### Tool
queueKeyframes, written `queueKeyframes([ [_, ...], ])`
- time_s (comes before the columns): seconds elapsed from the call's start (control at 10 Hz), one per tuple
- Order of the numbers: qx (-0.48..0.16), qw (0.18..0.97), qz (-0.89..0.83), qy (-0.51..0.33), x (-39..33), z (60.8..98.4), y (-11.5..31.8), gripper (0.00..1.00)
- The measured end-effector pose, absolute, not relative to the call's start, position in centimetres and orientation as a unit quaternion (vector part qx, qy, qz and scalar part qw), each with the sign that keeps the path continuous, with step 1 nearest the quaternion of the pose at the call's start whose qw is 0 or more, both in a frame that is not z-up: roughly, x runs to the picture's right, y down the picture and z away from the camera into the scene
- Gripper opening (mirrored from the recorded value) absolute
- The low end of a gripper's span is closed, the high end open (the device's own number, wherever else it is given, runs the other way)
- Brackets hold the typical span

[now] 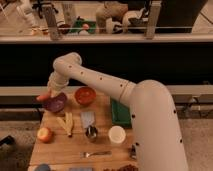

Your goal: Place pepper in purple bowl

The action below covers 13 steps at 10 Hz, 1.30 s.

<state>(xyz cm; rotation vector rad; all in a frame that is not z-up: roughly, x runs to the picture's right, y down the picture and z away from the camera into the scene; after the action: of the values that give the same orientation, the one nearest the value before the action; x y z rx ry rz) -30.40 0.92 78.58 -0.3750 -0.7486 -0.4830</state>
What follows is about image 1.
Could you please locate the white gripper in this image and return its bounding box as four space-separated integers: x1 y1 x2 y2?
47 72 69 97

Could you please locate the orange red pepper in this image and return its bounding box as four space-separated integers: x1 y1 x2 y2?
36 94 51 102

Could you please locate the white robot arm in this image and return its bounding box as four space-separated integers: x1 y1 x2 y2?
48 52 189 171

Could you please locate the purple bowl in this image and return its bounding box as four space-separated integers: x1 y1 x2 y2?
42 93 67 113

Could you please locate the red bowl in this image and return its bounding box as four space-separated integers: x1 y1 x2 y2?
74 86 96 106

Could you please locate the red yellow apple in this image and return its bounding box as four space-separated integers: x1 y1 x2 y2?
37 127 53 143

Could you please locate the small metal cup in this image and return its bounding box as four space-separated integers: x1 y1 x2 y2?
86 126 98 141

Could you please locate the green tray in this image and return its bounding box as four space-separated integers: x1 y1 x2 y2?
110 99 131 128

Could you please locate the white plastic cup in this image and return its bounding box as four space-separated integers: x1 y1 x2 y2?
108 126 126 145

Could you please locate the blue round object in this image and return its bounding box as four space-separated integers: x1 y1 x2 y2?
34 164 51 171

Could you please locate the brown food pile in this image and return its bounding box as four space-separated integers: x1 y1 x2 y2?
103 164 138 171

